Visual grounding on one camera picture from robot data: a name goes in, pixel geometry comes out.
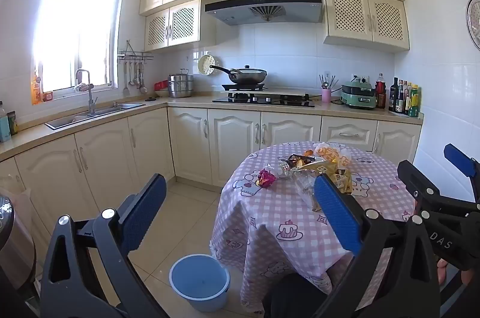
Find black snack wrapper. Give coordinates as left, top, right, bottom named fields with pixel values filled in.
left=279, top=154, right=316, bottom=171

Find metal wok with handle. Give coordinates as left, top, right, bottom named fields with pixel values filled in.
left=209, top=65, right=268, bottom=85

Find pink snack wrapper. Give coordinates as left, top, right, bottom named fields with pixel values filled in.
left=258, top=169, right=277, bottom=188

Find person's right hand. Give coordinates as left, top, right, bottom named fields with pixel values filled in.
left=437, top=260, right=473, bottom=285

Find clear plastic wrapper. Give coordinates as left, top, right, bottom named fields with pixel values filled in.
left=293, top=170, right=324, bottom=212

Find bundle of chopsticks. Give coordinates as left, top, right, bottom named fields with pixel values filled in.
left=319, top=74, right=340, bottom=90

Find blue plastic bucket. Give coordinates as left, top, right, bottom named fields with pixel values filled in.
left=169, top=254, right=230, bottom=313

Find teal carton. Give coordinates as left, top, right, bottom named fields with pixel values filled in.
left=0, top=114, right=11, bottom=143

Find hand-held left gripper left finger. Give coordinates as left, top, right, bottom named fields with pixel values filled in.
left=39, top=174, right=169, bottom=318

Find grey range hood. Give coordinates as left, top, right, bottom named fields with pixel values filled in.
left=204, top=0, right=324, bottom=26

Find stainless steel sink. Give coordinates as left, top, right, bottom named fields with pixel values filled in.
left=45, top=101, right=146, bottom=130

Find cream lower kitchen cabinets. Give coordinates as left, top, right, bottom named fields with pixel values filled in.
left=0, top=106, right=422, bottom=255

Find black gas stove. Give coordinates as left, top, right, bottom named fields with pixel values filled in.
left=212, top=83, right=316, bottom=108

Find dark glass oil bottle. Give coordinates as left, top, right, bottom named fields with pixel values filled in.
left=389, top=77, right=399, bottom=112

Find wall utensil rack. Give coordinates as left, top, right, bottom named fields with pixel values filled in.
left=117, top=40, right=154, bottom=61

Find kitchen window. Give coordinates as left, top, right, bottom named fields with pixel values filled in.
left=32, top=0, right=122, bottom=105

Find orange packet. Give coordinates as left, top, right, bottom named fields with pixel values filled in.
left=32, top=74, right=43, bottom=105

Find dark soy sauce bottle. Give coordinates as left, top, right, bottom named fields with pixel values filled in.
left=397, top=80, right=406, bottom=114

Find person's dark trousers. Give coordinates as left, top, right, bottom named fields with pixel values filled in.
left=262, top=273, right=338, bottom=318

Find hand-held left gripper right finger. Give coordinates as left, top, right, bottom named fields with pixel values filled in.
left=313, top=174, right=441, bottom=318

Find silver electric pressure cooker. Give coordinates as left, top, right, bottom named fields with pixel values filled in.
left=0, top=187, right=38, bottom=289

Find green electric cooker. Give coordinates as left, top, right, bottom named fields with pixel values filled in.
left=340, top=80, right=377, bottom=110

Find beige kitchen countertop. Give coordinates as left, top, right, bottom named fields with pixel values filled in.
left=0, top=95, right=424, bottom=163

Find dark soda bottle red cap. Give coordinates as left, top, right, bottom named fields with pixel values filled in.
left=376, top=73, right=387, bottom=109

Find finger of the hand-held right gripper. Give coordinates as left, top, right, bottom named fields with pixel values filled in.
left=443, top=143, right=480, bottom=202
left=397, top=159, right=448, bottom=226

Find yellow snack wrapper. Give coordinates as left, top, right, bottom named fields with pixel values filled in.
left=317, top=161, right=354, bottom=196

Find round table, pink checked cloth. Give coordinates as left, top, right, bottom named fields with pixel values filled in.
left=210, top=141, right=419, bottom=309

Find round perforated cream plate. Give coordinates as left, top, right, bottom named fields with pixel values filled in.
left=198, top=54, right=216, bottom=76

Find stainless steel steamer pot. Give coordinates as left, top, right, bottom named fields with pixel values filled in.
left=167, top=69, right=194, bottom=99

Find silver foil wrapper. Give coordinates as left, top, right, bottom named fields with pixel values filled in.
left=264, top=161, right=290, bottom=181

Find metal sink faucet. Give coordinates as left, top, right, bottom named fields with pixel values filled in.
left=75, top=69, right=99, bottom=115

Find green yellow bottle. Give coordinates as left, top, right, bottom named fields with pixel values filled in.
left=409, top=85, right=420, bottom=117

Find orange white plastic bag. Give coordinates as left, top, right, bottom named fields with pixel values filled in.
left=314, top=143, right=352, bottom=167

